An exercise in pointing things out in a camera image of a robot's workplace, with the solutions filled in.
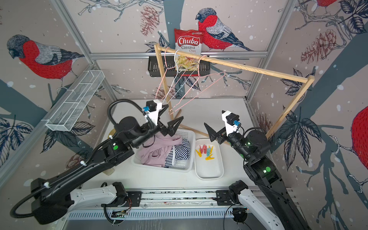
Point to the white plastic tray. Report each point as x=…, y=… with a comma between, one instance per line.
x=211, y=169

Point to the white perforated plastic basket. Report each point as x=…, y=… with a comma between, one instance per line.
x=185, y=134

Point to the wooden clothes rack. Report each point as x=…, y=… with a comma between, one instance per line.
x=306, y=83

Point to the clear bottle black cap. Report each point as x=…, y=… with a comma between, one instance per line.
x=109, y=171

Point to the black wall basket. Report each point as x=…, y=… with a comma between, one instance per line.
x=169, y=67

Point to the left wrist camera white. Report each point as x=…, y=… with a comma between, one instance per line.
x=151, y=111

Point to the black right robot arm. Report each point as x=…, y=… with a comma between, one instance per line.
x=252, y=146

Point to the cassava chips bag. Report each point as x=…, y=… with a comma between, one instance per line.
x=189, y=41

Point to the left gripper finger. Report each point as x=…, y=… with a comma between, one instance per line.
x=174, y=125
x=162, y=110

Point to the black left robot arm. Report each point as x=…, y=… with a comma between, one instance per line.
x=51, y=199

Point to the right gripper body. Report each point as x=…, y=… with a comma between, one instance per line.
x=224, y=138

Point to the white wire mesh shelf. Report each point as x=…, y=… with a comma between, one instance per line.
x=77, y=99

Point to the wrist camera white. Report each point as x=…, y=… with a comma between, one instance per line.
x=232, y=122
x=151, y=111

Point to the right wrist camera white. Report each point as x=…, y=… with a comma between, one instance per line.
x=232, y=122

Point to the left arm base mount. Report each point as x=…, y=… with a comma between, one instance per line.
x=131, y=199

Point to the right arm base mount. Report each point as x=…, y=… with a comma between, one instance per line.
x=230, y=197

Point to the striped tank top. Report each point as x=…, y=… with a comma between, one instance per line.
x=178, y=155

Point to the pink tank top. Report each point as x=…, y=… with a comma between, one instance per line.
x=155, y=151

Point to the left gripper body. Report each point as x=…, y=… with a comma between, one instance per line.
x=163, y=130

